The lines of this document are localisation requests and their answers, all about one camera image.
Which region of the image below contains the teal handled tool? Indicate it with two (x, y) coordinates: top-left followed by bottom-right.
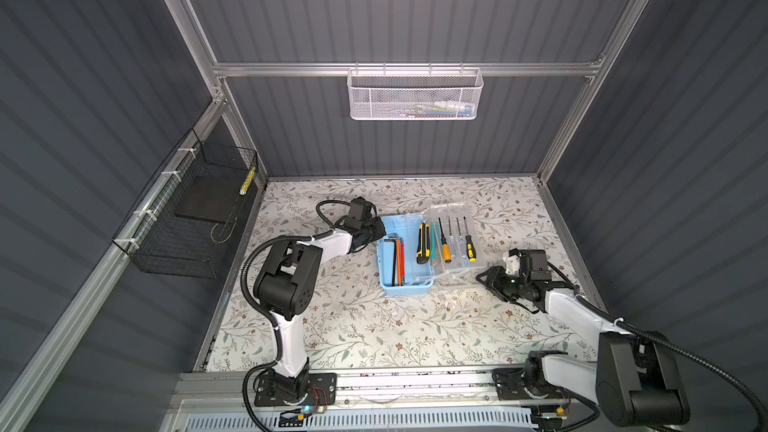
(430, 224), (440, 261)

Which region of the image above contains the black hex key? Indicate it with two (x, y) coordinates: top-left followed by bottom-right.
(385, 236), (398, 287)

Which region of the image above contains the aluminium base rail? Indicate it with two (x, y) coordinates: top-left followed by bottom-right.
(160, 365), (612, 431)

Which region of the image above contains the orange hex key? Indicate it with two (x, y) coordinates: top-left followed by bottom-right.
(392, 240), (401, 287)

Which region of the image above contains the yellow marker in basket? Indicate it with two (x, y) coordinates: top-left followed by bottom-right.
(239, 167), (256, 196)

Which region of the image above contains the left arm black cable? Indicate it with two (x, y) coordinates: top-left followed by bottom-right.
(238, 199), (367, 432)

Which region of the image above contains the white wire mesh basket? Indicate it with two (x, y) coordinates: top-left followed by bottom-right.
(346, 66), (484, 121)

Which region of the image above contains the blue plastic tool box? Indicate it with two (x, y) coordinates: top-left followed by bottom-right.
(377, 202), (488, 297)

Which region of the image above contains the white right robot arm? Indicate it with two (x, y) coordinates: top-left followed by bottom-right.
(476, 249), (690, 427)

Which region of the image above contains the black wire basket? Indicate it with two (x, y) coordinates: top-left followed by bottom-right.
(113, 131), (259, 279)

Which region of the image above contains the yellow black utility knife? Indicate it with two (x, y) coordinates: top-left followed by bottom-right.
(416, 222), (431, 265)

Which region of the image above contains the black pad in basket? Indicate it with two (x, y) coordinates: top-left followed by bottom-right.
(174, 176), (242, 224)

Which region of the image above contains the red hex key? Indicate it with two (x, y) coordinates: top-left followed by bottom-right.
(396, 239), (405, 286)

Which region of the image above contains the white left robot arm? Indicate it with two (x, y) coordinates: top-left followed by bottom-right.
(239, 197), (386, 381)

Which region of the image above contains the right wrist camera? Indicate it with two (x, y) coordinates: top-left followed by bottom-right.
(504, 249), (520, 276)

